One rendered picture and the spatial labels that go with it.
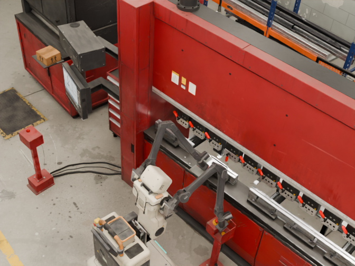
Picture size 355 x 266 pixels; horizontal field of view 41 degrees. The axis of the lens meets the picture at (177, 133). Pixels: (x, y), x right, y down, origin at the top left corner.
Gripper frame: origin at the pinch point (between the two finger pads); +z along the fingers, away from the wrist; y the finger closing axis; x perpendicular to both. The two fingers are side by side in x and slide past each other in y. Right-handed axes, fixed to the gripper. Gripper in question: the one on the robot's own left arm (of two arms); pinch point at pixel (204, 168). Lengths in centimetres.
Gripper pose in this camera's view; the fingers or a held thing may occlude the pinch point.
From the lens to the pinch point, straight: 438.1
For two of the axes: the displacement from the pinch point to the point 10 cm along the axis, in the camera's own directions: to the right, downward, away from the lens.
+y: -7.1, -5.0, 5.0
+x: -6.4, 7.6, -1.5
